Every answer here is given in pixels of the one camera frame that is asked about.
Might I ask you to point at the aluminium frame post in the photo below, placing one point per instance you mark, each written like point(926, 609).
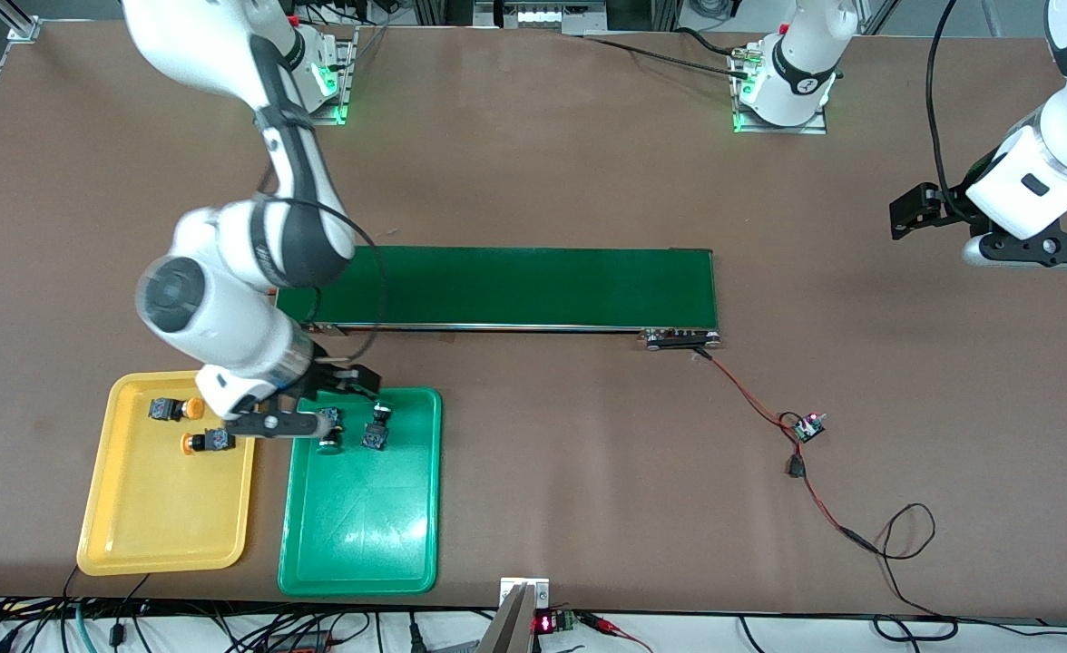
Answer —
point(24, 29)

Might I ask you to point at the black power adapter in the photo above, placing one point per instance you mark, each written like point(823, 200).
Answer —
point(298, 644)

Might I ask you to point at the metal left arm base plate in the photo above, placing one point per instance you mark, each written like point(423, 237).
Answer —
point(810, 127)

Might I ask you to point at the red digit display module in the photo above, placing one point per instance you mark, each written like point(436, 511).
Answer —
point(553, 622)

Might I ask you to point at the green cap push button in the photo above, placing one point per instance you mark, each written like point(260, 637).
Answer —
point(332, 443)
point(376, 428)

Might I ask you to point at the green plastic tray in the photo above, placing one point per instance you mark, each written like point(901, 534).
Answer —
point(361, 526)

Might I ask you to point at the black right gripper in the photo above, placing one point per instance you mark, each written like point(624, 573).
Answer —
point(341, 379)

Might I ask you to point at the yellow cap push button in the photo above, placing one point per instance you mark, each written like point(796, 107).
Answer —
point(175, 410)
point(202, 443)

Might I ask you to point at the green belt conveyor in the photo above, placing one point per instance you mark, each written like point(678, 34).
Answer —
point(515, 290)

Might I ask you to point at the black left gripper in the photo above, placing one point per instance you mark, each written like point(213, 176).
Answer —
point(953, 211)

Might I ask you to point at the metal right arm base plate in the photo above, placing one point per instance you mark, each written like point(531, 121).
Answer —
point(347, 82)

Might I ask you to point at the grey equipment with white label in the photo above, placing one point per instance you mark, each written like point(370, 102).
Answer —
point(543, 16)

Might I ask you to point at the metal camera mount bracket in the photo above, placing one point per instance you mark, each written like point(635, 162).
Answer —
point(517, 617)

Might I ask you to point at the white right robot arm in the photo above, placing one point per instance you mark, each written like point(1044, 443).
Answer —
point(216, 317)

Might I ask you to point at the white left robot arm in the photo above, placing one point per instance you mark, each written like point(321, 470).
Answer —
point(1042, 177)

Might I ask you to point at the red clip lead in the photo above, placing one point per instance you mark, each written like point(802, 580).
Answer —
point(611, 626)

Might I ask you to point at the small motor controller board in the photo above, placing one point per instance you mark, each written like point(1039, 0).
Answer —
point(808, 427)

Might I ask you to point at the yellow plastic tray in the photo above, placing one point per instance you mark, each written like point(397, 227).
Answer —
point(171, 508)

